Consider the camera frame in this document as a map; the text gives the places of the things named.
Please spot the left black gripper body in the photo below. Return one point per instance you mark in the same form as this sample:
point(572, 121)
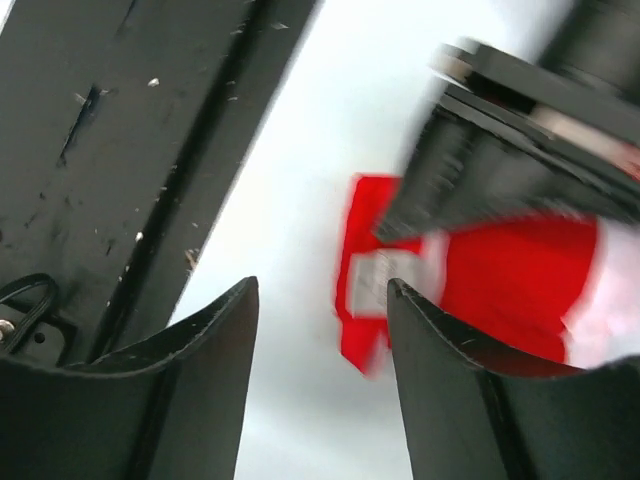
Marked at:
point(508, 137)

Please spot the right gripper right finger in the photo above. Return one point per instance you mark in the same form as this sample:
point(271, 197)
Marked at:
point(475, 408)

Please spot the red underwear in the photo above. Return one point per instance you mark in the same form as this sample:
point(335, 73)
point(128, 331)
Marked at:
point(562, 289)

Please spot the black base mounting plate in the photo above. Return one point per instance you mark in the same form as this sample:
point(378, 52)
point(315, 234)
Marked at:
point(123, 125)

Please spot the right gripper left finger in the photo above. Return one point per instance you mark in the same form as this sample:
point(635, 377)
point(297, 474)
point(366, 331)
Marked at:
point(168, 407)

